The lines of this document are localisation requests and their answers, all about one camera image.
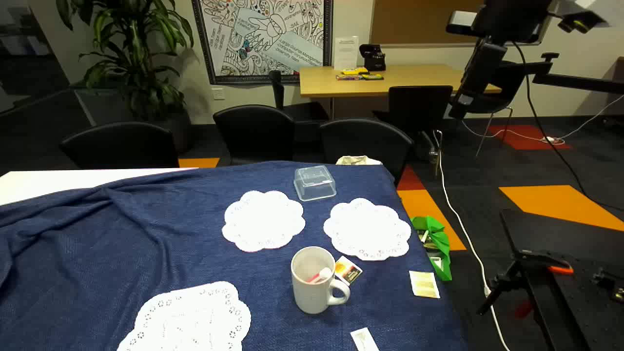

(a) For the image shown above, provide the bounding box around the white flange side module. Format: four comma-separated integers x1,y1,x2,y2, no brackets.
446,8,481,35

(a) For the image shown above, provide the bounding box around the black hanging cable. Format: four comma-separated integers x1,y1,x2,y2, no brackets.
512,39,590,193

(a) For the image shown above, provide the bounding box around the small black device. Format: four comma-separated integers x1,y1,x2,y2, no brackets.
590,267,624,304

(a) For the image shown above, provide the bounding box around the white floor cable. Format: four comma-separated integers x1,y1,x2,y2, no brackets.
424,127,514,351

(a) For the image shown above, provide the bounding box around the light wooden desk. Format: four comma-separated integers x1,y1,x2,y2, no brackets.
296,62,502,119

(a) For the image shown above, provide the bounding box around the white printed sugar sachet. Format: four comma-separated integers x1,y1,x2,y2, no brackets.
348,325,379,351

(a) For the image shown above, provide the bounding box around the green potted plant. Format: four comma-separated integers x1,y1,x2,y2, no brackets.
54,0,196,123

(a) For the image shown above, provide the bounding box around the blue denim table cloth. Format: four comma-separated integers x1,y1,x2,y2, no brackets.
0,160,471,351

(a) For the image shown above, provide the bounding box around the framed whiteboard with drawings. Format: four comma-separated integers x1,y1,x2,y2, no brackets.
190,0,335,86

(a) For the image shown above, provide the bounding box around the orange tea bag packet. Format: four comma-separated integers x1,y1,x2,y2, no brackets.
333,253,364,286

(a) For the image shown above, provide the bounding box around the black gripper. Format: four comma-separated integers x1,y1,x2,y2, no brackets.
446,0,555,123

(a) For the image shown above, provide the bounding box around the yellow item on desk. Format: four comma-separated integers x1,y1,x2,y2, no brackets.
335,66,385,82

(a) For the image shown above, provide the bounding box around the white item at table edge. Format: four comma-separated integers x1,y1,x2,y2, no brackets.
333,154,383,168

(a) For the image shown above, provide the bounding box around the black clamp with orange handle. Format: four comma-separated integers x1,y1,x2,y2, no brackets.
477,247,576,320

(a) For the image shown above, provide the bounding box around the green plastic bag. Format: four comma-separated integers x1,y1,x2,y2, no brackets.
409,214,454,285

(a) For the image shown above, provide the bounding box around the white paper doily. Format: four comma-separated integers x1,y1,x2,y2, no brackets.
321,197,413,263
114,279,253,351
220,189,307,255

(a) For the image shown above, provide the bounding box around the white marker with red cap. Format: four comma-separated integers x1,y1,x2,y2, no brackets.
307,263,335,286

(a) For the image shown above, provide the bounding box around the black stand board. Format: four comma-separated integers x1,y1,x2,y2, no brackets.
498,208,624,351

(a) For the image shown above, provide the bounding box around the white ceramic mug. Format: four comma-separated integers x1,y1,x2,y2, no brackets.
288,244,352,318

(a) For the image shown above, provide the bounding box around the white paper on wall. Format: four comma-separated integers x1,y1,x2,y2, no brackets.
331,33,360,70

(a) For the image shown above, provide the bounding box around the black desk device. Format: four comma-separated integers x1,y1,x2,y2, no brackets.
356,43,387,74

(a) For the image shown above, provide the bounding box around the clear plastic container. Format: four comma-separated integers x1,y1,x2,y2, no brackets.
292,164,338,203

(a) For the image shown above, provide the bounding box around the black office chair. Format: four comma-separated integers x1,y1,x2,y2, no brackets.
58,119,181,169
210,103,298,166
372,84,454,142
317,117,415,185

